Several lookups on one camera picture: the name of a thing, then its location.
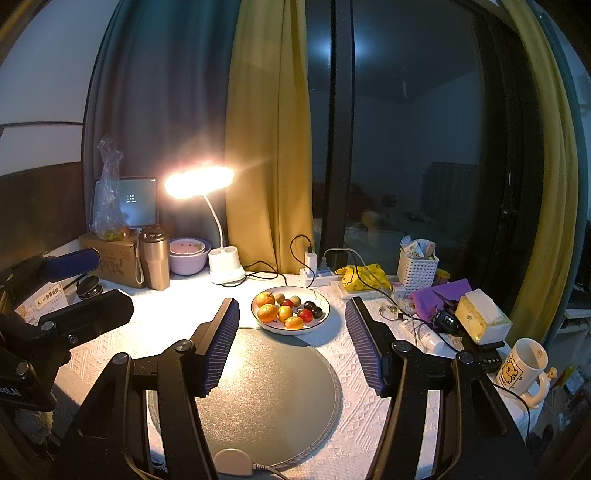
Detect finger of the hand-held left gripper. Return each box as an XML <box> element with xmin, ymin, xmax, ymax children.
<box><xmin>0</xmin><ymin>290</ymin><xmax>134</xmax><ymax>354</ymax></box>
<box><xmin>0</xmin><ymin>248</ymin><xmax>101</xmax><ymax>302</ymax></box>

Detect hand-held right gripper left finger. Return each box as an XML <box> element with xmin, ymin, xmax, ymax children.
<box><xmin>51</xmin><ymin>298</ymin><xmax>241</xmax><ymax>480</ymax></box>

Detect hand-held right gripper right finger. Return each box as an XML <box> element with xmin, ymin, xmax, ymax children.
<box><xmin>344</xmin><ymin>296</ymin><xmax>536</xmax><ymax>480</ymax></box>

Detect white round plate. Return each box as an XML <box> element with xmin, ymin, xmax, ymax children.
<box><xmin>250</xmin><ymin>286</ymin><xmax>332</xmax><ymax>335</ymax></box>

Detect black round case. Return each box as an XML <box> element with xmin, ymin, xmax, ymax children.
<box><xmin>76</xmin><ymin>275</ymin><xmax>105</xmax><ymax>298</ymax></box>

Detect white sticker card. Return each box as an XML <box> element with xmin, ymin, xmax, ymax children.
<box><xmin>14</xmin><ymin>286</ymin><xmax>70</xmax><ymax>324</ymax></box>

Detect cardboard box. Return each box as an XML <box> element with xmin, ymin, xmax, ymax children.
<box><xmin>78</xmin><ymin>231</ymin><xmax>141</xmax><ymax>289</ymax></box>

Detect white flat box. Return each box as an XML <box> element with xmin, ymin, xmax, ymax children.
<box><xmin>332</xmin><ymin>281</ymin><xmax>398</xmax><ymax>302</ymax></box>

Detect grey round mat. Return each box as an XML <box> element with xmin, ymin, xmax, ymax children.
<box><xmin>148</xmin><ymin>325</ymin><xmax>343</xmax><ymax>469</ymax></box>

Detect clear plastic bag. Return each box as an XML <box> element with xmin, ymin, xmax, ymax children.
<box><xmin>90</xmin><ymin>136</ymin><xmax>131</xmax><ymax>241</ymax></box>

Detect yellow cartoon snack bag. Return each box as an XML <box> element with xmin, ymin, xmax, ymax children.
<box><xmin>335</xmin><ymin>264</ymin><xmax>393</xmax><ymax>292</ymax></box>

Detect white textured tablecloth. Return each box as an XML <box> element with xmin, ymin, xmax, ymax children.
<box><xmin>46</xmin><ymin>272</ymin><xmax>541</xmax><ymax>480</ymax></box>

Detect metal thermos cup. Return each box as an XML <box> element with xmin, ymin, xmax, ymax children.
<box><xmin>139</xmin><ymin>225</ymin><xmax>171</xmax><ymax>291</ymax></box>

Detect white desk lamp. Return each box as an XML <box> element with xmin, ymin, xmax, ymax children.
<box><xmin>164</xmin><ymin>166</ymin><xmax>246</xmax><ymax>284</ymax></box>

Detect white power strip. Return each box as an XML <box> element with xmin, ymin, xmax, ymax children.
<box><xmin>299</xmin><ymin>268</ymin><xmax>345</xmax><ymax>287</ymax></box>

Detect purple bowl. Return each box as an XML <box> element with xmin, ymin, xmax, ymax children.
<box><xmin>170</xmin><ymin>237</ymin><xmax>212</xmax><ymax>276</ymax></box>

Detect purple cloth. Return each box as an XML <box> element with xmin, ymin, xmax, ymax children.
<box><xmin>410</xmin><ymin>279</ymin><xmax>472</xmax><ymax>324</ymax></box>

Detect tablet computer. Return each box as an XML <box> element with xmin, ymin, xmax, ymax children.
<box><xmin>93</xmin><ymin>176</ymin><xmax>160</xmax><ymax>229</ymax></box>

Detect white perforated basket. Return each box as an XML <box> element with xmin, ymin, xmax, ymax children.
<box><xmin>398</xmin><ymin>251</ymin><xmax>439</xmax><ymax>288</ymax></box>

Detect white inner bowl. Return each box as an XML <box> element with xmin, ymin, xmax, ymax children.
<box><xmin>171</xmin><ymin>237</ymin><xmax>206</xmax><ymax>256</ymax></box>

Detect white oval controller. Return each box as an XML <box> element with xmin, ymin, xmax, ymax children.
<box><xmin>213</xmin><ymin>448</ymin><xmax>254</xmax><ymax>476</ymax></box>

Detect small packets in basket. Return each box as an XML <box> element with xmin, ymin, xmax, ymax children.
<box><xmin>401</xmin><ymin>235</ymin><xmax>437</xmax><ymax>259</ymax></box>

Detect tissue box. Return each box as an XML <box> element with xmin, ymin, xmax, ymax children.
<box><xmin>455</xmin><ymin>288</ymin><xmax>513</xmax><ymax>344</ymax></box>

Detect white cartoon mug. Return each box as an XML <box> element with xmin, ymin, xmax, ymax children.
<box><xmin>496</xmin><ymin>338</ymin><xmax>557</xmax><ymax>409</ymax></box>

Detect dark grey curtain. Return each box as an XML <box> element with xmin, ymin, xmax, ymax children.
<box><xmin>83</xmin><ymin>0</ymin><xmax>241</xmax><ymax>259</ymax></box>

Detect yellow curtain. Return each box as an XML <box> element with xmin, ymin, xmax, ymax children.
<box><xmin>224</xmin><ymin>0</ymin><xmax>315</xmax><ymax>275</ymax></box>

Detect olive curtain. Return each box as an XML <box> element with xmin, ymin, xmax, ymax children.
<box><xmin>501</xmin><ymin>0</ymin><xmax>583</xmax><ymax>330</ymax></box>

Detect white charging cable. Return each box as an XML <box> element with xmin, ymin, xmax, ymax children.
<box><xmin>322</xmin><ymin>248</ymin><xmax>365</xmax><ymax>271</ymax></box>

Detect black power cable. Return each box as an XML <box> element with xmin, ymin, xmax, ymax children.
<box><xmin>240</xmin><ymin>235</ymin><xmax>315</xmax><ymax>282</ymax></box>

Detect black window frame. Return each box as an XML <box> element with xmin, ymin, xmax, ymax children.
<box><xmin>323</xmin><ymin>0</ymin><xmax>356</xmax><ymax>259</ymax></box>

